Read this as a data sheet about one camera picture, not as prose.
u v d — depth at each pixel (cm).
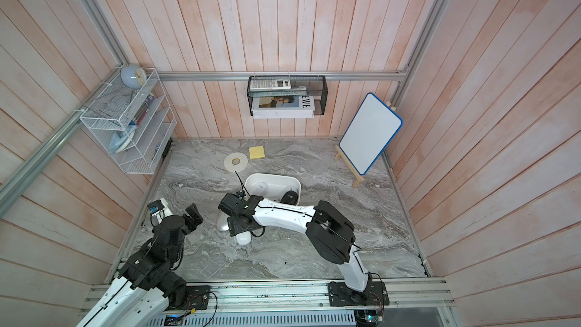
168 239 55
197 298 73
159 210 63
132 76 80
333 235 48
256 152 115
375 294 73
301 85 91
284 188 101
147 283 52
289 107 93
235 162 111
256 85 90
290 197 92
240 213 62
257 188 101
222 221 90
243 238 84
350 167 98
